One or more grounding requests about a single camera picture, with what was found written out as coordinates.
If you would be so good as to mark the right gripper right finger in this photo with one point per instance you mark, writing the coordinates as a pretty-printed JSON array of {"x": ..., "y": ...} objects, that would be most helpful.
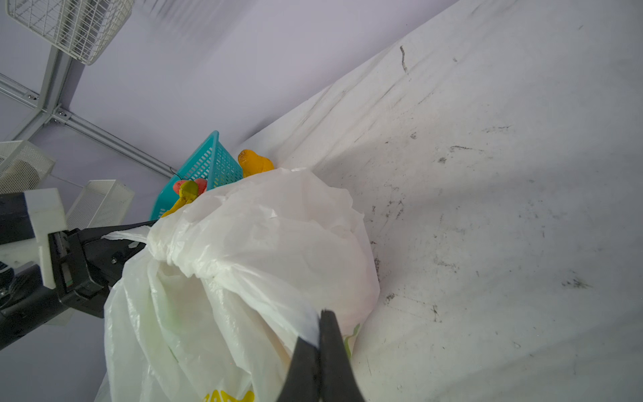
[{"x": 337, "y": 381}]

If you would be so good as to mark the beige cloth in shelf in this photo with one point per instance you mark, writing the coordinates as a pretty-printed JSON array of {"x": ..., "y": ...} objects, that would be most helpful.
[{"x": 19, "y": 177}]

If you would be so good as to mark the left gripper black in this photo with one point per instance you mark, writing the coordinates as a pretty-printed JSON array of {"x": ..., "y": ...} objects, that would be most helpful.
[{"x": 85, "y": 265}]

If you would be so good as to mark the white wire wall basket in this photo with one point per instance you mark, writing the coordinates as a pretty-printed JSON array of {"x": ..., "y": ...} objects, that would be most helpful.
[{"x": 82, "y": 29}]

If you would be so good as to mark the teal plastic basket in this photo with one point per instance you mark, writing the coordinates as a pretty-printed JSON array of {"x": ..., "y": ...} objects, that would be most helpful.
[{"x": 211, "y": 162}]

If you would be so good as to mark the upper white mesh shelf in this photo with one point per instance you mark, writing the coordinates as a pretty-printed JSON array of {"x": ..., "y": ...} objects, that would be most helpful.
[{"x": 28, "y": 152}]

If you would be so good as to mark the orange fake pear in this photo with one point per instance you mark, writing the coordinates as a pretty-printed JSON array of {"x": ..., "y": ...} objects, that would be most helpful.
[{"x": 253, "y": 163}]

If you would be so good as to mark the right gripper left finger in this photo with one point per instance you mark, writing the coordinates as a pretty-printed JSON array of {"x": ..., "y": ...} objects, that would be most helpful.
[{"x": 302, "y": 382}]

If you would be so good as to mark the aluminium frame rail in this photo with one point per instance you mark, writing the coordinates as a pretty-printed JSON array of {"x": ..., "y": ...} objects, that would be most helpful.
[{"x": 47, "y": 106}]

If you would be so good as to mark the yellow banana bunch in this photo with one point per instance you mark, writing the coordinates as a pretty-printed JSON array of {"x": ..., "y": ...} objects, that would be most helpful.
[{"x": 188, "y": 193}]

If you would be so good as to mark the white plastic bag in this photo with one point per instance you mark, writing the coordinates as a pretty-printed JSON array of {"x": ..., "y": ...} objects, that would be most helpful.
[{"x": 212, "y": 305}]

